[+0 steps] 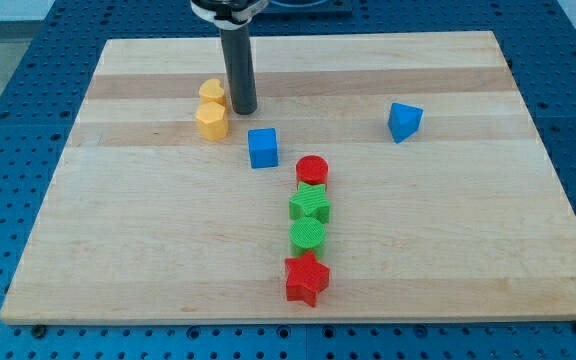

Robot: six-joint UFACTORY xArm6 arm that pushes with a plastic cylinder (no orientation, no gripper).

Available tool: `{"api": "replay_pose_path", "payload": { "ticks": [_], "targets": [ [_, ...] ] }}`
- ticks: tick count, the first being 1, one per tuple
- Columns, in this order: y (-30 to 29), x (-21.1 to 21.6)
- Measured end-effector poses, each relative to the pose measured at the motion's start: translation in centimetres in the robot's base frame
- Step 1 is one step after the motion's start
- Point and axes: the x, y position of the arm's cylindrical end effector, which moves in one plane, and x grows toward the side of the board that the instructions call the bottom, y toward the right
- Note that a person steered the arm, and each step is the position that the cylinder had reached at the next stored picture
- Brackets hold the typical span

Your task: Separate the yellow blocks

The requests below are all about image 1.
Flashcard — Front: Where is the white and black tool flange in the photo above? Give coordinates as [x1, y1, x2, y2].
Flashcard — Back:
[190, 0, 269, 25]

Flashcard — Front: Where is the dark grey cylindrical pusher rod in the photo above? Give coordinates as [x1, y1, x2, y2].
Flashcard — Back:
[220, 25, 257, 115]

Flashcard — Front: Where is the yellow heart block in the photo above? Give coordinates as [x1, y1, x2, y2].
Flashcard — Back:
[198, 78, 226, 106]

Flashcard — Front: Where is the yellow hexagon block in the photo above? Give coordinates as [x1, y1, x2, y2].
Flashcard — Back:
[195, 102, 229, 141]

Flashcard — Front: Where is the blue cube block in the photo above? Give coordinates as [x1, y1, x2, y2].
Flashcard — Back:
[248, 128, 279, 169]

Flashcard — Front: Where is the red cylinder block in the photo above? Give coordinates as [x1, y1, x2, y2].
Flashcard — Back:
[295, 155, 329, 185]

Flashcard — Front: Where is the green star block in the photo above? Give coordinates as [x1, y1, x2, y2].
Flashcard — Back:
[289, 183, 331, 223]

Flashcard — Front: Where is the blue triangular prism block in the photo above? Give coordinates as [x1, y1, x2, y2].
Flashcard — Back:
[387, 103, 424, 143]

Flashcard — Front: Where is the light wooden board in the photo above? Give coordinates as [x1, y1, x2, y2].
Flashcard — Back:
[0, 31, 576, 325]

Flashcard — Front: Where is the green cylinder block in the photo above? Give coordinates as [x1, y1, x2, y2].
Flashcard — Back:
[289, 217, 326, 259]

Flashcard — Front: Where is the red star block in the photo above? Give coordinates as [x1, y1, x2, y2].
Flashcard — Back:
[284, 250, 330, 307]

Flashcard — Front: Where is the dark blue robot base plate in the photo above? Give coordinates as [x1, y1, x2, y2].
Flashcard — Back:
[262, 0, 353, 15]

